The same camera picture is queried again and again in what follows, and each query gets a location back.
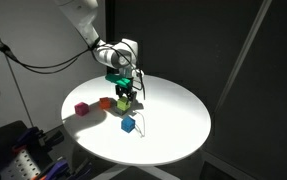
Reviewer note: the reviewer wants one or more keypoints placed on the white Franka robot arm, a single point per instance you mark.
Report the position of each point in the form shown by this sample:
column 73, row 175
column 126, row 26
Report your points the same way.
column 111, row 55

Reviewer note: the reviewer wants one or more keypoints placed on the blue block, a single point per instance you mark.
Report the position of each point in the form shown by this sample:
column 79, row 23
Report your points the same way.
column 128, row 124

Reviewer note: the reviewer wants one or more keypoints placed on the teal green wrist camera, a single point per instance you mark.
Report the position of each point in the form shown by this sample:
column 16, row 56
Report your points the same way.
column 118, row 80

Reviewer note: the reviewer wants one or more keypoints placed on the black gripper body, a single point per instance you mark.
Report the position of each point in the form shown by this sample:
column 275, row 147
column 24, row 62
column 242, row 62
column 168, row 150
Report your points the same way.
column 125, row 89

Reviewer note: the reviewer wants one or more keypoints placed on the lime green block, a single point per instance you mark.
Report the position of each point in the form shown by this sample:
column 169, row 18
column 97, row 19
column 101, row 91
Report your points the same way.
column 123, row 104

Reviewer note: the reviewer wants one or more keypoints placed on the magenta block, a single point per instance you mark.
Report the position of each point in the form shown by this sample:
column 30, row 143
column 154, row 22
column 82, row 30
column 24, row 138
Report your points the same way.
column 81, row 109

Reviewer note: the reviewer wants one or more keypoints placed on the grey slanted metal pole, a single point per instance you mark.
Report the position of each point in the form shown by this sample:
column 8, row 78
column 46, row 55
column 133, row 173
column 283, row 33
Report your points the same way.
column 241, row 55

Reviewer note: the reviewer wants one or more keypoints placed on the orange block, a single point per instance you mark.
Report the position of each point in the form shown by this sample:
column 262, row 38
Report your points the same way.
column 105, row 103

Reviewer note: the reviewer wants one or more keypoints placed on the white table base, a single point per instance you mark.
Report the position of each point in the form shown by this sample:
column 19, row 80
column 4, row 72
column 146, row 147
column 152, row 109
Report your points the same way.
column 133, row 171

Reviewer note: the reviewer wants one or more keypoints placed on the grey block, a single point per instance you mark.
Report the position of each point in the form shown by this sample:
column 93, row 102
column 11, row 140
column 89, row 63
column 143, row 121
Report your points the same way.
column 123, row 112

